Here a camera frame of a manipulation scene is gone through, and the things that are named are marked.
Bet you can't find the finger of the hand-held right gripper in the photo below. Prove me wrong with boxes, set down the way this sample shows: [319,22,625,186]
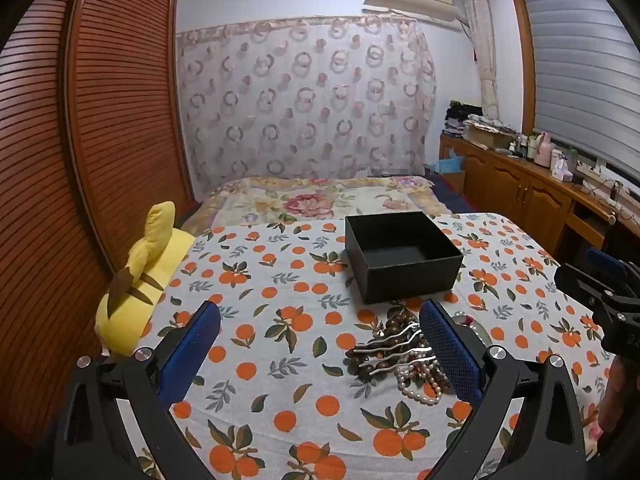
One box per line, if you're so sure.
[554,264,618,311]
[586,248,632,286]

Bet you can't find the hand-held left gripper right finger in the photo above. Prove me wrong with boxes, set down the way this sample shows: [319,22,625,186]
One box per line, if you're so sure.
[419,298,591,480]

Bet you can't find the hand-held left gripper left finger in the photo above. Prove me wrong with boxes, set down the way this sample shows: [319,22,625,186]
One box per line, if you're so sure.
[50,301,222,480]

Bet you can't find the pearl necklace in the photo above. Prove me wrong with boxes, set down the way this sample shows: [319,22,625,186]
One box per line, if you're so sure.
[397,362,453,404]

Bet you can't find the silver wavy bangles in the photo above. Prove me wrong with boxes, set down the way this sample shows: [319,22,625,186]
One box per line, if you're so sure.
[367,327,433,368]

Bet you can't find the black cardboard box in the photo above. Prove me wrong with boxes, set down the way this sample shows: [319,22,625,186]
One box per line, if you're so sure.
[345,211,464,305]

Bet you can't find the person's right hand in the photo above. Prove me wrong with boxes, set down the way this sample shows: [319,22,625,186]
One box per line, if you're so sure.
[597,357,640,443]

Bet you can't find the yellow plush toy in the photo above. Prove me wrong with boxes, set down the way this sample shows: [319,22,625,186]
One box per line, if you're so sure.
[95,201,196,358]

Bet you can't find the white power strip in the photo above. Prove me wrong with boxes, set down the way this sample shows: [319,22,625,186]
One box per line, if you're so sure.
[575,160,626,211]

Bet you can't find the white tissue box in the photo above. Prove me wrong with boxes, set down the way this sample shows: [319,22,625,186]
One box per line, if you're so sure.
[551,149,576,181]

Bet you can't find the wooden cabinet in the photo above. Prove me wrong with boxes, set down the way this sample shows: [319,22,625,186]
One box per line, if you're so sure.
[439,132,640,271]

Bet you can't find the orange fruit print cloth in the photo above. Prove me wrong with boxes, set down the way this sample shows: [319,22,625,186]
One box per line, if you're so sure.
[100,212,621,480]

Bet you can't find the open cardboard box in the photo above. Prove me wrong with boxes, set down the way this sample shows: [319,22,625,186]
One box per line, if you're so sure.
[464,115,518,150]

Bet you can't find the blue plastic bag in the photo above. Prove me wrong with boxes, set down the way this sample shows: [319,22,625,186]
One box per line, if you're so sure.
[427,149,467,177]

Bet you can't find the floral bed blanket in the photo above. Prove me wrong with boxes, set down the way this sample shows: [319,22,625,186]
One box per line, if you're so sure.
[180,175,453,238]

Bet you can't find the grey window blind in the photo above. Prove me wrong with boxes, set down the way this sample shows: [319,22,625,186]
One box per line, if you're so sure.
[517,0,640,186]

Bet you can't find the pile of folded clothes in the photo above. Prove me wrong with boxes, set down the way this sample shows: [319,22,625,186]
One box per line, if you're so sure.
[445,101,483,136]

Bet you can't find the wooden louvred wardrobe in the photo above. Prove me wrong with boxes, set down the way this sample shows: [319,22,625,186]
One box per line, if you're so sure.
[0,0,196,461]

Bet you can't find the pale patterned window curtain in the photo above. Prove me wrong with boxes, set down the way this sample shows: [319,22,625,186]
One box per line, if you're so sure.
[460,0,501,121]

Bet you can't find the silver bracelet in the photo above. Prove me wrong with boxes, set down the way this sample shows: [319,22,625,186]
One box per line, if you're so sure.
[451,311,483,333]

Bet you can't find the dark bead bracelet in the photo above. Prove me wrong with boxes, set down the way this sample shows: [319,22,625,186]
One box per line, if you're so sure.
[346,342,401,378]

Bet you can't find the ring pattern sheer curtain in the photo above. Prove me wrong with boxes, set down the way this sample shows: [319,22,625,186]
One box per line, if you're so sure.
[176,16,437,196]

